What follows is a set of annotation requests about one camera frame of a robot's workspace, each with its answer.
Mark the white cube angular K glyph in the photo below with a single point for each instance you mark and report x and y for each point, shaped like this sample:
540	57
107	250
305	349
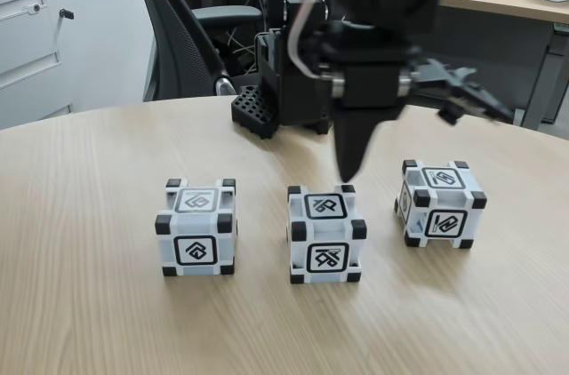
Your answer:
326	259

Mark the white cube slanted N glyph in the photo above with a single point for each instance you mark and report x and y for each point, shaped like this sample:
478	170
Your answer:
444	224

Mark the white cube diamond glyph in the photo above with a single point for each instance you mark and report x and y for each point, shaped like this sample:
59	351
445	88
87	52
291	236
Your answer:
195	250

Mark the black mesh office chair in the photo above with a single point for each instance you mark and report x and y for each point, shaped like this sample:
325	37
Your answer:
178	37

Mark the white drawer cabinet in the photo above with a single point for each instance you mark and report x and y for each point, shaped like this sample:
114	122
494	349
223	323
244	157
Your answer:
98	59

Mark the black cabinet key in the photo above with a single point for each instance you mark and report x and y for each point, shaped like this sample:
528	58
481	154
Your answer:
66	13

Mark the round cabinet lock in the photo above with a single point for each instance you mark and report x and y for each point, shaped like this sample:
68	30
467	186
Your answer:
35	7

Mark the gripper camera module with board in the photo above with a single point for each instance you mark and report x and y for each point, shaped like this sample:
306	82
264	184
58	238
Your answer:
462	86

